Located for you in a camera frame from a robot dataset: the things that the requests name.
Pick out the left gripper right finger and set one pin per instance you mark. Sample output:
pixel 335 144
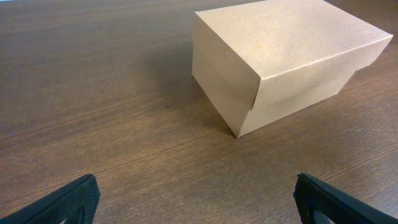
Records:
pixel 319 202

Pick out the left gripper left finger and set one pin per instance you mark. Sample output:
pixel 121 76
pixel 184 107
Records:
pixel 75 202

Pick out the brown cardboard box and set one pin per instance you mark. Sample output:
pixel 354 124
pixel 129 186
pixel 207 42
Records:
pixel 262 61

